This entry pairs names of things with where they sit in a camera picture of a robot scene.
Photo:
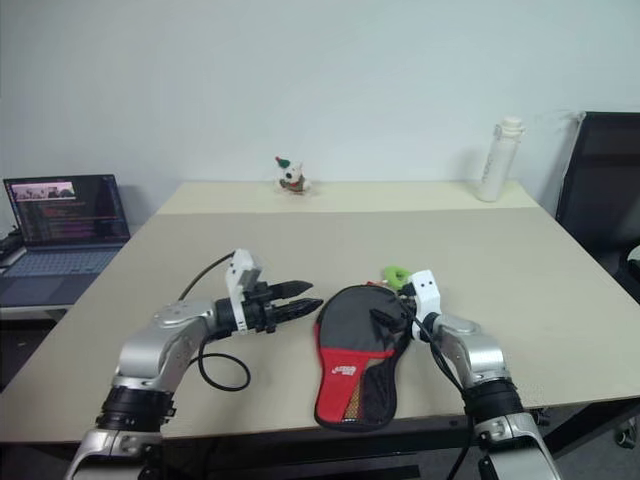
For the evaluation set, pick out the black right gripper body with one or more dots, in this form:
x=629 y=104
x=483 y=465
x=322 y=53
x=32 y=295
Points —
x=407 y=315

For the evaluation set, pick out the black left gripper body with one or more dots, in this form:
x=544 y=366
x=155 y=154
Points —
x=261 y=312

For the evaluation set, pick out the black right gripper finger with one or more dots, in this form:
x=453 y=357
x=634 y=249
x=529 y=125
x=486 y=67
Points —
x=390 y=324

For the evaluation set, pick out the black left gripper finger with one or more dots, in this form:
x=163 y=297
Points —
x=300 y=308
x=292 y=288

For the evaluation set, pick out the black red paddle case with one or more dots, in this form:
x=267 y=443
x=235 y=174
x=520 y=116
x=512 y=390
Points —
x=350 y=320

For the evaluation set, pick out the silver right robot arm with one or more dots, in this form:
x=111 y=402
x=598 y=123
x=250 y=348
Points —
x=485 y=360

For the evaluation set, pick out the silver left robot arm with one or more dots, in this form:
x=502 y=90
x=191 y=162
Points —
x=160 y=345

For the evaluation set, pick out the white plush dog toy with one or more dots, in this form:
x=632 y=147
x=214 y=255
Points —
x=292 y=175

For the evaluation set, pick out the white water bottle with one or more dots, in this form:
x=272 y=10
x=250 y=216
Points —
x=495 y=160

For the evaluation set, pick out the grey open laptop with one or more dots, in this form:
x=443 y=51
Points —
x=65 y=215

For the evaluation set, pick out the black office chair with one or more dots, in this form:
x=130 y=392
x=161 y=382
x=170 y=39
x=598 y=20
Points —
x=605 y=190

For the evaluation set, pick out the black device beside laptop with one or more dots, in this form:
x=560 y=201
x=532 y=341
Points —
x=10 y=250

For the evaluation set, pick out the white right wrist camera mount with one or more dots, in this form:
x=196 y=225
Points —
x=427 y=295

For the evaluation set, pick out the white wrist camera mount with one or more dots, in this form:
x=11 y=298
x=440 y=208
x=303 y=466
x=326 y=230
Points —
x=427 y=295
x=240 y=270

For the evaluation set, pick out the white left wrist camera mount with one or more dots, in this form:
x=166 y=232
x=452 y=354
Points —
x=240 y=270

